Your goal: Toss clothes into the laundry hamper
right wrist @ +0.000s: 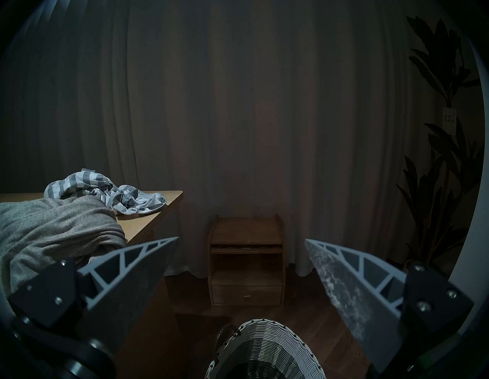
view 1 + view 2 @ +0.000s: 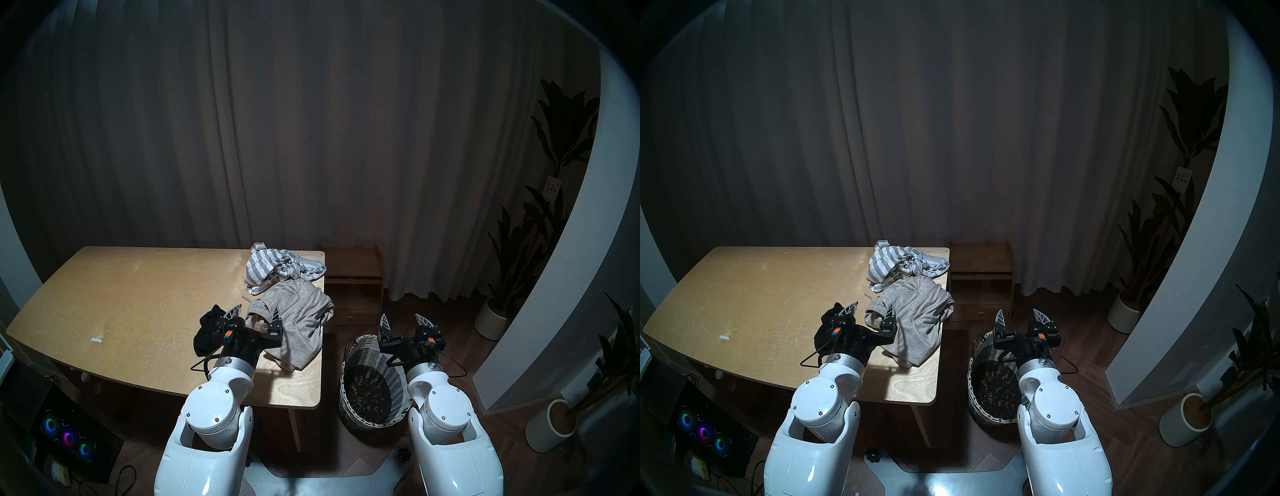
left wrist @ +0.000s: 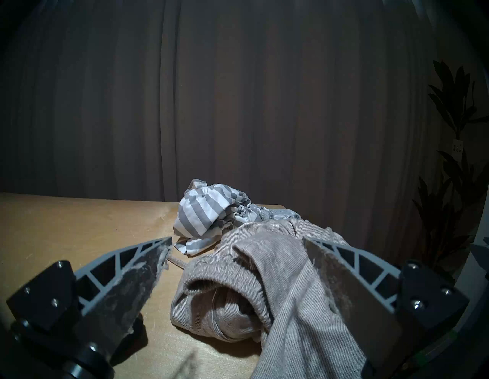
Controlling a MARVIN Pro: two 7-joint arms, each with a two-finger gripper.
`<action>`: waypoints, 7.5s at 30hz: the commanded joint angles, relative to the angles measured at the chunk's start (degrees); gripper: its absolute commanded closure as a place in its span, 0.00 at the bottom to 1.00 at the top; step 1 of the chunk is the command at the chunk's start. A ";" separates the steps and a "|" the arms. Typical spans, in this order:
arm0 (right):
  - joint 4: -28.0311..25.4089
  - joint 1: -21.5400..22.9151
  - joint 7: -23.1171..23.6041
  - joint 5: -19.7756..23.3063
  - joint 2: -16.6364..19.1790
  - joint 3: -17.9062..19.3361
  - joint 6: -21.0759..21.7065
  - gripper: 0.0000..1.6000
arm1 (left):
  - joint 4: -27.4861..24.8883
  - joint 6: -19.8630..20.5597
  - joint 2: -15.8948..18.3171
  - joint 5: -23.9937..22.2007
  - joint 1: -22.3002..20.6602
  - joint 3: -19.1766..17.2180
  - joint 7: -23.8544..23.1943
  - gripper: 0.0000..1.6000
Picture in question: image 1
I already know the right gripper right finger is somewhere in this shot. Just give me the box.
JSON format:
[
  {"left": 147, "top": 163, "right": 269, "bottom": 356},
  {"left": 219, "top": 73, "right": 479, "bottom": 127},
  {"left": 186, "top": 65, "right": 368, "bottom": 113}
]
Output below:
[{"left": 305, "top": 239, "right": 475, "bottom": 374}]

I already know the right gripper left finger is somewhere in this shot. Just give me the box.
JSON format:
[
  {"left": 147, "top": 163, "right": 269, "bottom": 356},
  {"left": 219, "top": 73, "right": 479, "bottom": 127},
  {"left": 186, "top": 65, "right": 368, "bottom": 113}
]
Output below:
[{"left": 8, "top": 237, "right": 179, "bottom": 356}]

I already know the grey knit garment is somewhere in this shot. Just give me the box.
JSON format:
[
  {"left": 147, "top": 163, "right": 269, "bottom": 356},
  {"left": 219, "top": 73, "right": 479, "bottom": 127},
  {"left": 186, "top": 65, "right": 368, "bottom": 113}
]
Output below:
[{"left": 0, "top": 197, "right": 127, "bottom": 302}]

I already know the grey white striped garment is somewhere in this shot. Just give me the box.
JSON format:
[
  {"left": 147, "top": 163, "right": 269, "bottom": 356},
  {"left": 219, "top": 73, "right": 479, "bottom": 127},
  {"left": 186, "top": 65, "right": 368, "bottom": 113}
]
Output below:
[{"left": 44, "top": 168, "right": 168, "bottom": 215}]

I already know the white wicker laundry hamper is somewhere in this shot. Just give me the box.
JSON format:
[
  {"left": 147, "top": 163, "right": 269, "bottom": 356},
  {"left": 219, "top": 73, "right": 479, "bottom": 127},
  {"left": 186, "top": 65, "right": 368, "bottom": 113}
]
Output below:
[{"left": 206, "top": 319, "right": 326, "bottom": 379}]

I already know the light wooden table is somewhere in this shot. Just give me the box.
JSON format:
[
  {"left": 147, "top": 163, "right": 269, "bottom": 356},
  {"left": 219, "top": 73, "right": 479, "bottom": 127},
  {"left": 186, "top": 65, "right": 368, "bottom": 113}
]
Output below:
[{"left": 0, "top": 190, "right": 184, "bottom": 379}]

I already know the small wooden nightstand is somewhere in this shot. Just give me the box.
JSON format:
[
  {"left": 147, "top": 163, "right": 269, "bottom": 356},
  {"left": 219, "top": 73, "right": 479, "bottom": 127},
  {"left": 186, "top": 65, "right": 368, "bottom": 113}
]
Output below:
[{"left": 208, "top": 215, "right": 286, "bottom": 306}]

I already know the long pleated curtain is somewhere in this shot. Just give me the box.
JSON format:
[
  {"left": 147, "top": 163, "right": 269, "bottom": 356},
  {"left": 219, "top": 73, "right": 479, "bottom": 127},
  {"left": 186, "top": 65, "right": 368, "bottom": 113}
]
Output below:
[{"left": 0, "top": 0, "right": 440, "bottom": 277}]

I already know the tall leafy houseplant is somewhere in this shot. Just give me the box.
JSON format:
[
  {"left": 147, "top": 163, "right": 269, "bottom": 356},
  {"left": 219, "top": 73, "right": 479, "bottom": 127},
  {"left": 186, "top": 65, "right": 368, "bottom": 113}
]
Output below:
[{"left": 397, "top": 15, "right": 483, "bottom": 268}]

